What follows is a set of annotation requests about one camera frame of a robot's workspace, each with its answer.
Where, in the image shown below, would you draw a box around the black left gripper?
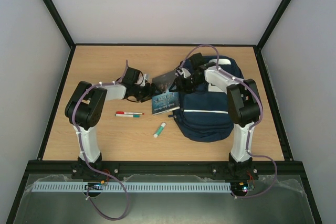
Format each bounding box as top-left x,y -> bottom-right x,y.
134,83 -> 163,103

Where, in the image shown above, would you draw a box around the dark blue paperback book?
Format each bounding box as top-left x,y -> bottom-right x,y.
152,70 -> 180,115

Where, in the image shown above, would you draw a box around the navy blue student backpack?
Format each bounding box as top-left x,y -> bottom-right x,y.
167,55 -> 245,143

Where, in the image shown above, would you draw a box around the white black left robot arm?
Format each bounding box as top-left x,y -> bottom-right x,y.
65,67 -> 162,179

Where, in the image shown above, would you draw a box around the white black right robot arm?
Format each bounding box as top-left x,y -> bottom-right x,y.
170,53 -> 262,179

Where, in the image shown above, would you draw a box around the green cap marker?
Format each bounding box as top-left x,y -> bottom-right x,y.
131,113 -> 144,118

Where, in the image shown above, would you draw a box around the green white glue stick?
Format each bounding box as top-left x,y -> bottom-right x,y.
153,122 -> 166,138

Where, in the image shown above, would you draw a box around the red cap marker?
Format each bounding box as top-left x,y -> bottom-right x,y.
115,111 -> 134,118

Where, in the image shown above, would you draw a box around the left controller circuit board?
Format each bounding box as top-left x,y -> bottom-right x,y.
83,180 -> 108,190

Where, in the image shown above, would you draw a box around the controller circuit board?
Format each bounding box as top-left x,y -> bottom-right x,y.
230,180 -> 256,192
83,180 -> 108,190

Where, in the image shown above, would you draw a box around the right controller circuit board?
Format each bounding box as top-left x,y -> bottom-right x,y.
230,180 -> 256,192

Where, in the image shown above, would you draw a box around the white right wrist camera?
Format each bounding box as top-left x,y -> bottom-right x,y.
175,67 -> 191,79

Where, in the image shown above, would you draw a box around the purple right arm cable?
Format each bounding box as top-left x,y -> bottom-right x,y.
175,44 -> 278,200

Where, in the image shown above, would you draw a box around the black aluminium frame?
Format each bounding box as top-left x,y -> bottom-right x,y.
7,0 -> 322,223

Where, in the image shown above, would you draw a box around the light blue slotted cable duct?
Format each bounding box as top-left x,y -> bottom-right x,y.
31,182 -> 231,193

